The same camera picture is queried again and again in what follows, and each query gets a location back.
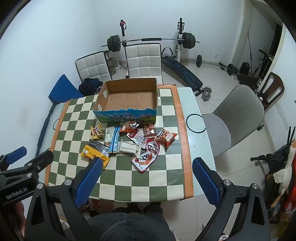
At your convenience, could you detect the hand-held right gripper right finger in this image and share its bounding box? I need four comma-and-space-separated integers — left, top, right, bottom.
192, 157, 271, 241

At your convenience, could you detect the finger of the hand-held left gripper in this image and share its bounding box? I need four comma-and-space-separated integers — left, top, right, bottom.
0, 146, 28, 171
20, 149, 54, 176

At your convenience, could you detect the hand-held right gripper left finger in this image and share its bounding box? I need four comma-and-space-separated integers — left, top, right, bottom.
24, 157, 103, 241

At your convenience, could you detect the red white snack packet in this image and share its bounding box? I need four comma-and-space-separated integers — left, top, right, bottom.
127, 130, 146, 145

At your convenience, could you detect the brown snack packet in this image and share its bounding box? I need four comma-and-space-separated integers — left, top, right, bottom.
142, 123, 158, 139

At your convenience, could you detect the blue printed cardboard box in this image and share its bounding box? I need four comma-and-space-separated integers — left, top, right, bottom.
92, 77, 160, 122

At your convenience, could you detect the black ribbed pole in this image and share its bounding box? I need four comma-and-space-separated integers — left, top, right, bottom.
36, 103, 55, 156

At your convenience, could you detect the yellow black snack packet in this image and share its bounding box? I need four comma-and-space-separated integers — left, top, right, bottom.
80, 140, 111, 169

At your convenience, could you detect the green checkered tablecloth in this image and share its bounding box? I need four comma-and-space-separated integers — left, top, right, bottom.
45, 85, 194, 202

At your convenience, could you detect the long blue snack packet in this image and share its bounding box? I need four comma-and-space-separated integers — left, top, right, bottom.
109, 126, 121, 154

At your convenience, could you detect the yellow panda snack packet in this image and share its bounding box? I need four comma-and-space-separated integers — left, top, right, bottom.
90, 124, 104, 140

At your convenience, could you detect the clear snack packet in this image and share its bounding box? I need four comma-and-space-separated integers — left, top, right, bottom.
105, 126, 115, 143

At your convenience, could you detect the person's dark clothing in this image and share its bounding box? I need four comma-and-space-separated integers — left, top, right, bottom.
87, 202, 176, 241

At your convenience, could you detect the red panda snack packet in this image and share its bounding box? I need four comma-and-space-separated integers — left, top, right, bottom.
155, 128, 179, 148

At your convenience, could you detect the black scooter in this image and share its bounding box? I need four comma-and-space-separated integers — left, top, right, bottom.
250, 144, 292, 186

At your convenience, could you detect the large red snack packet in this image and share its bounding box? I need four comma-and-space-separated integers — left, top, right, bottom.
131, 139, 160, 173

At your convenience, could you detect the orange panda snack packet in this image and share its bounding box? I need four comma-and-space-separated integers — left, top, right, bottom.
120, 120, 140, 133

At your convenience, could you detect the blue cushion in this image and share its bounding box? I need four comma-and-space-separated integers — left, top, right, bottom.
48, 74, 85, 103

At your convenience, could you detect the grey shell chair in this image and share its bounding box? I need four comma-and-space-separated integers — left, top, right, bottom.
201, 85, 265, 158

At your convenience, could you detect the white goose plush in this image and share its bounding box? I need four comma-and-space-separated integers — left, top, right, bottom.
273, 139, 296, 195

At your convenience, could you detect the black bag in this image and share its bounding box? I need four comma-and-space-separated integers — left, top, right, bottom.
79, 78, 103, 95

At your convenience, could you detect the white padded chair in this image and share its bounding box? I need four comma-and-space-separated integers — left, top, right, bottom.
125, 43, 163, 85
75, 51, 113, 82

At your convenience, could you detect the black sit-up bench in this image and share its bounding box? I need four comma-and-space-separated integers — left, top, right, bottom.
161, 47, 203, 96

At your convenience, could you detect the dark wooden chair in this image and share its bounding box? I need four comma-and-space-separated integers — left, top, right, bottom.
255, 72, 285, 110

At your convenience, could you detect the long floor barbell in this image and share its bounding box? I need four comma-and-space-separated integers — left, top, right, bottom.
191, 55, 238, 76

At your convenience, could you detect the water jug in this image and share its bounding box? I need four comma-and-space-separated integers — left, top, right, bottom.
107, 57, 119, 76

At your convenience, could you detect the black exercise machine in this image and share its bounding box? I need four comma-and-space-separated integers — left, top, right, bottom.
252, 49, 274, 77

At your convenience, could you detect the barbell with black plates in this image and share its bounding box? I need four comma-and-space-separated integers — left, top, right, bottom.
101, 32, 200, 52

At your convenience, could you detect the black ring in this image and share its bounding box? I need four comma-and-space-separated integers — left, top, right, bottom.
186, 113, 206, 133

